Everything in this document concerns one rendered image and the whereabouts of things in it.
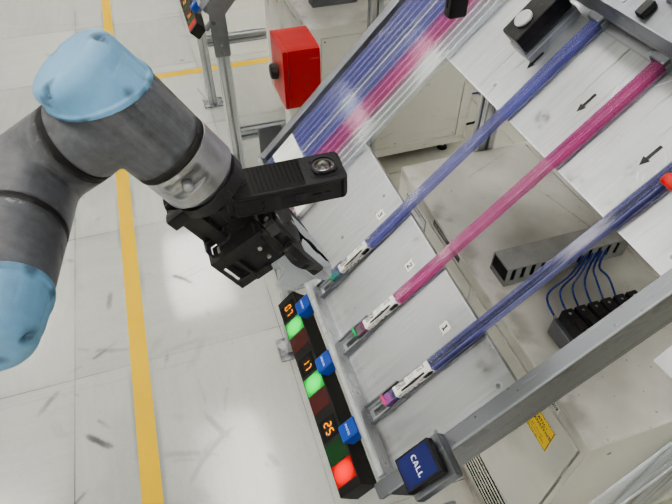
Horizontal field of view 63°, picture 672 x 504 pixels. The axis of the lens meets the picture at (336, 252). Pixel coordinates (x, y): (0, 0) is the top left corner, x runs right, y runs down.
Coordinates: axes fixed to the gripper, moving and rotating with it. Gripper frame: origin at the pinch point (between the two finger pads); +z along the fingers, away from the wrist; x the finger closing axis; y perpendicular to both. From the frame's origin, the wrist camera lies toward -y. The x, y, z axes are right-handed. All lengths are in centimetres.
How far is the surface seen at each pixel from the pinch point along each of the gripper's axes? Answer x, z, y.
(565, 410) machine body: 14.5, 41.1, -13.7
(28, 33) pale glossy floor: -303, 35, 118
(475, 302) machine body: -11.6, 44.9, -11.0
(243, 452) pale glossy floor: -24, 69, 60
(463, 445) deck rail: 21.0, 14.0, -2.2
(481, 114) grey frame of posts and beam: -52, 44, -35
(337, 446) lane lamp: 10.8, 19.7, 14.5
